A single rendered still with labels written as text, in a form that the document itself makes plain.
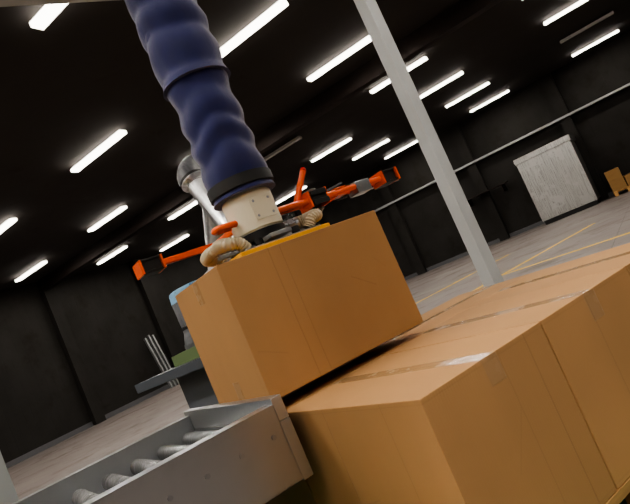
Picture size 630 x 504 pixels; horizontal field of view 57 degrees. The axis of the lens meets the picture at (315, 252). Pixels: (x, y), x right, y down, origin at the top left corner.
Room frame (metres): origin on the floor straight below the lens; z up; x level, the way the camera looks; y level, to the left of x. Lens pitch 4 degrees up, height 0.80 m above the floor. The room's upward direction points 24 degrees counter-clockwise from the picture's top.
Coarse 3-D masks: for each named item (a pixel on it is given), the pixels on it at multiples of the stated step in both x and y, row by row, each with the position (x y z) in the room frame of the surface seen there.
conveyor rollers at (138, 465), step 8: (192, 432) 1.88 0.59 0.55; (200, 432) 1.81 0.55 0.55; (208, 432) 1.75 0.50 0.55; (184, 440) 1.91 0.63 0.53; (192, 440) 1.84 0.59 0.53; (160, 448) 1.86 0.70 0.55; (168, 448) 1.79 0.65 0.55; (176, 448) 1.72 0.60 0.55; (184, 448) 1.66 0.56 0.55; (160, 456) 1.84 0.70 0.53; (168, 456) 1.77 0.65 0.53; (136, 464) 1.77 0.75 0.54; (144, 464) 1.69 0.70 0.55; (152, 464) 1.63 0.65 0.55; (136, 472) 1.76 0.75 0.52; (104, 480) 1.75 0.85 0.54; (112, 480) 1.66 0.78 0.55; (120, 480) 1.59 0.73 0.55; (104, 488) 1.76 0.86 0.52; (72, 496) 1.72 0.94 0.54; (80, 496) 1.62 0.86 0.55; (88, 496) 1.55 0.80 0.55
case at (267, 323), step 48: (288, 240) 1.72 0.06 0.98; (336, 240) 1.80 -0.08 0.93; (384, 240) 1.90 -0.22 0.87; (192, 288) 1.76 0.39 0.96; (240, 288) 1.60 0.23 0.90; (288, 288) 1.68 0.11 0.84; (336, 288) 1.76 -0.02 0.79; (384, 288) 1.86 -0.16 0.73; (192, 336) 1.90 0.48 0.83; (240, 336) 1.60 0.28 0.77; (288, 336) 1.65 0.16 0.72; (336, 336) 1.73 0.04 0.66; (384, 336) 1.81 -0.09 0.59; (240, 384) 1.71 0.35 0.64; (288, 384) 1.61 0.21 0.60
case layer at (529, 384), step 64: (448, 320) 1.94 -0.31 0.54; (512, 320) 1.46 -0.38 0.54; (576, 320) 1.38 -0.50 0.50; (320, 384) 1.77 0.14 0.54; (384, 384) 1.36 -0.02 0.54; (448, 384) 1.13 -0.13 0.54; (512, 384) 1.22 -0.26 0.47; (576, 384) 1.32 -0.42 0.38; (320, 448) 1.46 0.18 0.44; (384, 448) 1.24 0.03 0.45; (448, 448) 1.10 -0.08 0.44; (512, 448) 1.18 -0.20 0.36; (576, 448) 1.27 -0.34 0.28
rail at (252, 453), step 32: (256, 416) 1.39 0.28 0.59; (192, 448) 1.30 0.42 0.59; (224, 448) 1.34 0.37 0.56; (256, 448) 1.38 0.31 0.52; (288, 448) 1.42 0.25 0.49; (128, 480) 1.25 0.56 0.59; (160, 480) 1.25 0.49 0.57; (192, 480) 1.29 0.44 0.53; (224, 480) 1.32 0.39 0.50; (256, 480) 1.36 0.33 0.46; (288, 480) 1.40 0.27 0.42
